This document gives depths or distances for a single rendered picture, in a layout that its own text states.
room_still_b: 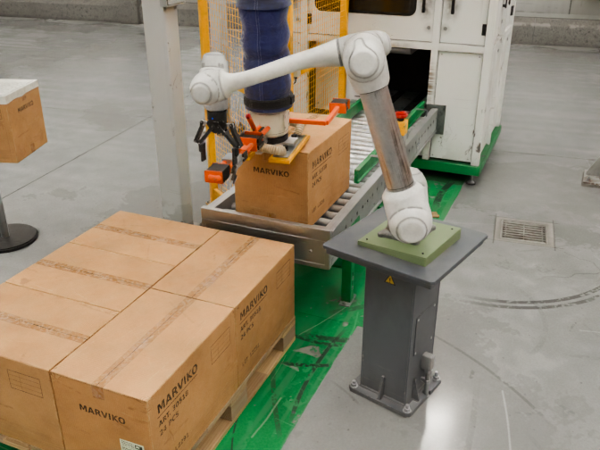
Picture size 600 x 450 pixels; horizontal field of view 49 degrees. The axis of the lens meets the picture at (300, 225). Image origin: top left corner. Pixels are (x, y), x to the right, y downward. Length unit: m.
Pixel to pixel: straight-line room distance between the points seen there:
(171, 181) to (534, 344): 2.37
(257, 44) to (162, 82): 1.35
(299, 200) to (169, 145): 1.32
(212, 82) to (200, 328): 0.91
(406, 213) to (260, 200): 1.11
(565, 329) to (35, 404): 2.56
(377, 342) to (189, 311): 0.82
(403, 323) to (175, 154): 2.06
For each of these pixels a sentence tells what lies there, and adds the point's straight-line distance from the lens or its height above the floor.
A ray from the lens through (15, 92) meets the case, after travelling 4.23.
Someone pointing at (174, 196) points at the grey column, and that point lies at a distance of 4.37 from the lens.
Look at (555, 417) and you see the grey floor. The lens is 3.16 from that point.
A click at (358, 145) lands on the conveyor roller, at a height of 0.55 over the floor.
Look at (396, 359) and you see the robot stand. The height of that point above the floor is 0.24.
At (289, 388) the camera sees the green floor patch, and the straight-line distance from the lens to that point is 3.10.
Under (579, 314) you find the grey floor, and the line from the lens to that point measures 3.89.
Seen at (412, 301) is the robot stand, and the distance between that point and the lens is 2.70.
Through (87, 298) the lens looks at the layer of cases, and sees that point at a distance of 2.83.
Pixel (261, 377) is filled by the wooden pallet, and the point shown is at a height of 0.02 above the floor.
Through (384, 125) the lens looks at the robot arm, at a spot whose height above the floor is 1.30.
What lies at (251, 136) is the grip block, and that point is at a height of 1.08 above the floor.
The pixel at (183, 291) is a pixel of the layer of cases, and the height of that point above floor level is 0.54.
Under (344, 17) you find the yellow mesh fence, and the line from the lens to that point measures 5.25.
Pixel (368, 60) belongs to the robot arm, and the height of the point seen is 1.53.
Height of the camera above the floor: 1.97
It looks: 26 degrees down
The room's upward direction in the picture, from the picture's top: straight up
